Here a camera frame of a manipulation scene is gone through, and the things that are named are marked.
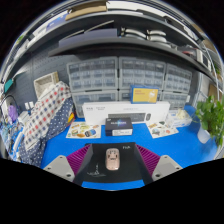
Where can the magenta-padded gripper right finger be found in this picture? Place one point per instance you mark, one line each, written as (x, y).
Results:
(160, 168)

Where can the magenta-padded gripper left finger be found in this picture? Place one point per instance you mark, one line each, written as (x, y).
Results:
(66, 166)

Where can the transparent pink computer mouse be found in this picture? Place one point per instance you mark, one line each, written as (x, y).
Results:
(112, 160)

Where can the cartoon sticker sheet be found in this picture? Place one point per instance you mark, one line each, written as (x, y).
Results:
(161, 130)

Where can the food sticker sheet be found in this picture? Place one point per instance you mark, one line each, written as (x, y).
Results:
(81, 130)

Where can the yellow red small tool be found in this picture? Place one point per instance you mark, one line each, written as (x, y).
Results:
(71, 117)

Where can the white plant pot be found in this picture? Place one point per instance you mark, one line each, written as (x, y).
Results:
(203, 136)

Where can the cream disposable glove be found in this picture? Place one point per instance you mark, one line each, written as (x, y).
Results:
(181, 114)

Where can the red blue checkered cloth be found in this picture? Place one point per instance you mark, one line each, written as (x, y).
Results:
(46, 110)

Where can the small black product box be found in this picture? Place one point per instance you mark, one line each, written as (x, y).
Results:
(118, 125)

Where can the white keyboard packaging box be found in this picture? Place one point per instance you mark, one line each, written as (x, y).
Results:
(100, 111)

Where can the green leafy plant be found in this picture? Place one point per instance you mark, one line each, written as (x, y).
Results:
(210, 116)

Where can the yellow blue box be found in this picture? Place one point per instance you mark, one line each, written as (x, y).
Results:
(144, 95)

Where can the purple small object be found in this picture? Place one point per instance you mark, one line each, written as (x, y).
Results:
(12, 113)

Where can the white plastic basket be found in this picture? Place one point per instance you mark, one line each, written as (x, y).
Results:
(46, 81)

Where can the teal plastic object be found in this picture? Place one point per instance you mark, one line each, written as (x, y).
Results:
(8, 85)

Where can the dark wall shelf unit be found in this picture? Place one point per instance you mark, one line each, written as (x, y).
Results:
(100, 45)

